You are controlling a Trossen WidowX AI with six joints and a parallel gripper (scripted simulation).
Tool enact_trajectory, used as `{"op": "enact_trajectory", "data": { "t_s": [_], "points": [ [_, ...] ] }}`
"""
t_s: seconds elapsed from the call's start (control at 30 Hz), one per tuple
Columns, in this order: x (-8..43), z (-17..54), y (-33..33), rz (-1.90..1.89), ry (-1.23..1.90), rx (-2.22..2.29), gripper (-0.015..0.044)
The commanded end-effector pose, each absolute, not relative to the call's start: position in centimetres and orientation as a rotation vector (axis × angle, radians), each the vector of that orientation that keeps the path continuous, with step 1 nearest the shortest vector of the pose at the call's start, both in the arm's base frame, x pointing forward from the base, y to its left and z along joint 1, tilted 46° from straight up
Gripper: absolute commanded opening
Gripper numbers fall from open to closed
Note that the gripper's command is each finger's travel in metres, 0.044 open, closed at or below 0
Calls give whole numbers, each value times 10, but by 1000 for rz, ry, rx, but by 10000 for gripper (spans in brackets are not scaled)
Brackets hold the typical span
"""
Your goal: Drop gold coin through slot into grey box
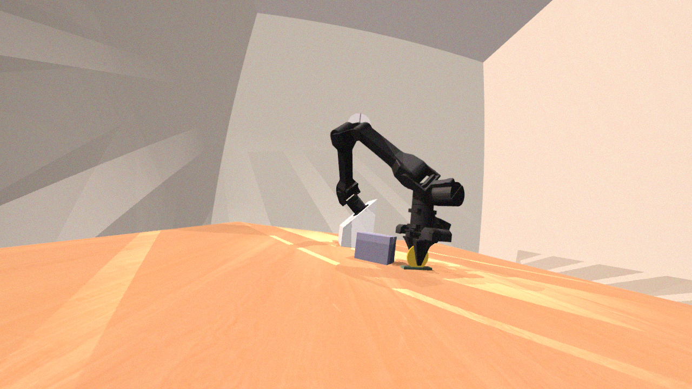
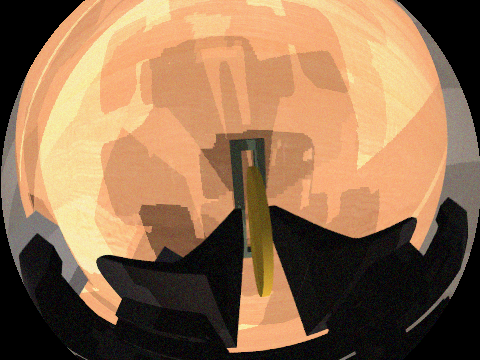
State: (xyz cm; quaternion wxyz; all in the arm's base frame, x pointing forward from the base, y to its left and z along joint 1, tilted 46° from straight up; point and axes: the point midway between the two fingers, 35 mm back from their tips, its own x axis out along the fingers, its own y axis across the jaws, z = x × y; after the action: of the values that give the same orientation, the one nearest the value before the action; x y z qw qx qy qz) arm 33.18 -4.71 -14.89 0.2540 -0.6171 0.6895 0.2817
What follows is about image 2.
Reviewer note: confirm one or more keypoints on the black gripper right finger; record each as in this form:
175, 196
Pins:
322, 267

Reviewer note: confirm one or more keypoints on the gold coin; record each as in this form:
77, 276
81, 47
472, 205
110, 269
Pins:
260, 232

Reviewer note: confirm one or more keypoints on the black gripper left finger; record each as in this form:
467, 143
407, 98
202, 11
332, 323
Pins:
208, 280

